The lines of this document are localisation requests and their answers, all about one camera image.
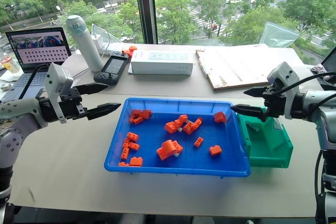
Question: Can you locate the black handheld game console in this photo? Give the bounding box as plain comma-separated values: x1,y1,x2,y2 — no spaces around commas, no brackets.
93,51,130,86

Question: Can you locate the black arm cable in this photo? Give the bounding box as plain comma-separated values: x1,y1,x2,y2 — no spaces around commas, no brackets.
313,149,324,204
274,71,336,95
19,63,51,100

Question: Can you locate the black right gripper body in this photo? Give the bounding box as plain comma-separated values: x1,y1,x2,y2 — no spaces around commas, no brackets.
262,83,287,119

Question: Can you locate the wooden clipboard with paper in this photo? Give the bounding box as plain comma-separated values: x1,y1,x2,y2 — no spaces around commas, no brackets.
195,44,309,92

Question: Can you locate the clear plastic bag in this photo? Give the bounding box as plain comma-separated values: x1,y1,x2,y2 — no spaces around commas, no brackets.
259,21,301,49

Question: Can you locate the green plastic bin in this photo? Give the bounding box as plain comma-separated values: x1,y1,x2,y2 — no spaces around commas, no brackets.
235,105,294,169

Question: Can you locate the small orange round object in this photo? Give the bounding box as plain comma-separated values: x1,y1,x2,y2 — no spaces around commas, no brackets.
122,46,138,57

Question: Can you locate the dark window frame post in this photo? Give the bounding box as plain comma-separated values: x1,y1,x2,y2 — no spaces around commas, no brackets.
132,0,159,45

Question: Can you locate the black lower arm cable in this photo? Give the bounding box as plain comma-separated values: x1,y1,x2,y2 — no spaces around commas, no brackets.
313,149,324,204

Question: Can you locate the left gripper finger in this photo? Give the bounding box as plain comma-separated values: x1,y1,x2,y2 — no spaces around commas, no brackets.
78,82,109,95
86,102,122,121

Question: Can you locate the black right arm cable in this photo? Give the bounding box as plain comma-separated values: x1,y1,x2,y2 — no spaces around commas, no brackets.
274,71,336,95

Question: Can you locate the clear plastic sheet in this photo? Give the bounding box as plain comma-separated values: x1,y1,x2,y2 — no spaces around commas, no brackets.
90,23,124,44

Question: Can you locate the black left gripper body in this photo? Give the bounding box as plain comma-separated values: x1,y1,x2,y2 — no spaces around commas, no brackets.
59,87,89,121

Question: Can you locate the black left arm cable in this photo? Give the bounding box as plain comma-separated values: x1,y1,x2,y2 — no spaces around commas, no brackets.
19,63,51,100

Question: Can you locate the white cardboard box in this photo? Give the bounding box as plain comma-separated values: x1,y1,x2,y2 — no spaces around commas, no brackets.
130,49,194,76

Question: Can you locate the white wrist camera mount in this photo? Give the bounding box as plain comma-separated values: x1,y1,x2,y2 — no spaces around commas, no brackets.
44,62,75,125
267,61,300,120

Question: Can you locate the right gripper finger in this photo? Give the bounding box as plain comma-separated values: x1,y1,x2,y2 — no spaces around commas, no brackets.
229,104,269,123
243,87,269,99

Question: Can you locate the white cylindrical bottle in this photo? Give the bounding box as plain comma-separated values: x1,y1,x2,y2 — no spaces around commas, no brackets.
66,14,104,73

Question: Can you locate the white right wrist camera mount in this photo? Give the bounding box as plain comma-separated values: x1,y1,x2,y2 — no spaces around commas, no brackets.
267,61,300,120

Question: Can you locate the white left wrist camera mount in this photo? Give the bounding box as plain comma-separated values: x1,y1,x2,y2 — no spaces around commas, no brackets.
44,62,75,125

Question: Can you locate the paper cup with label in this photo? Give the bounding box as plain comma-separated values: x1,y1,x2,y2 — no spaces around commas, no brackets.
0,55,21,74

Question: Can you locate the open grey laptop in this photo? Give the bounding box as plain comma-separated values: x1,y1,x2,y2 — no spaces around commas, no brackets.
0,27,72,103

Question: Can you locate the white power strip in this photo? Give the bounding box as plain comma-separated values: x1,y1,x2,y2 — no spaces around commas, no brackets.
100,42,127,56

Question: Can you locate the blue plastic tray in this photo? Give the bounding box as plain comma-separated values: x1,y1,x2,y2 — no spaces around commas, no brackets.
103,97,251,179

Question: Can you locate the dark laptop screen edge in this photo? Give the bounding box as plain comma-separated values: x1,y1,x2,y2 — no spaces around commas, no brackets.
321,47,336,74

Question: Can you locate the white charger plug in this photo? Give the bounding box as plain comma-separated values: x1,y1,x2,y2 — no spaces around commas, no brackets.
91,33,102,49

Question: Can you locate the large orange arched block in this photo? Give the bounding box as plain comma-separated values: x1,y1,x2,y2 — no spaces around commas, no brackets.
156,140,184,161

